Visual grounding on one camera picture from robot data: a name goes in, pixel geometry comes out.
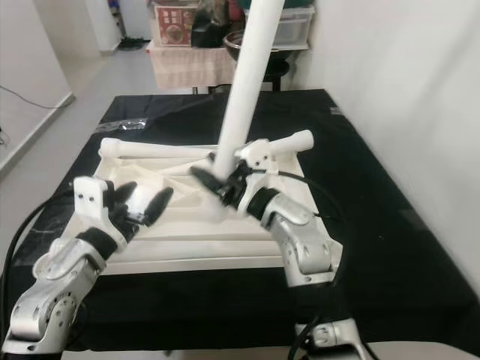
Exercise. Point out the small dark floor item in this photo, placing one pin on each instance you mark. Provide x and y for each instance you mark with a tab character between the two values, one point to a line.
131	43

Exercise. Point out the black tablecloth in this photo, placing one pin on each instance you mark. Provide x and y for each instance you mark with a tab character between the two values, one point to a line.
382	225

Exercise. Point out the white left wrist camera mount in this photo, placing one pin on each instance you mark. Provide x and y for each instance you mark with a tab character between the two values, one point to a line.
94	199

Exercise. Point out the white plastic table top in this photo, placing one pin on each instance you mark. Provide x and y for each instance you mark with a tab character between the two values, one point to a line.
195	244

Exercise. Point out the beige cloth covered table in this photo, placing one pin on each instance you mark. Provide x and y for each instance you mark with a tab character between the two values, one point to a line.
187	67

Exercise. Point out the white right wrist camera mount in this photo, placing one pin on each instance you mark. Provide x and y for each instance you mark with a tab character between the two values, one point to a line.
259	154

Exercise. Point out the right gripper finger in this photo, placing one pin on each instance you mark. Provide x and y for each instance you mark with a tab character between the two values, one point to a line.
210	182

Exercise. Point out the red printed box orange lid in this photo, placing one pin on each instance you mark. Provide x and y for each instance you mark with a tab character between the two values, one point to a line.
174	26

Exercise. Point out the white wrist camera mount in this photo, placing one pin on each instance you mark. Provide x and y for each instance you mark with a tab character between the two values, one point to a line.
94	199
259	154

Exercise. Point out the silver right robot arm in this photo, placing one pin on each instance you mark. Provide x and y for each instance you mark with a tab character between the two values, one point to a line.
304	240

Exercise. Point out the clear storage box green lid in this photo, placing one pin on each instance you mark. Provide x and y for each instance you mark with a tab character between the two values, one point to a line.
296	26

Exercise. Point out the black stool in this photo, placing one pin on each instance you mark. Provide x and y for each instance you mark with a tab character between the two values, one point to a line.
277	71

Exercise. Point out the black wok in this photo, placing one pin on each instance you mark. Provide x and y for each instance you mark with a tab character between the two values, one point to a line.
232	45

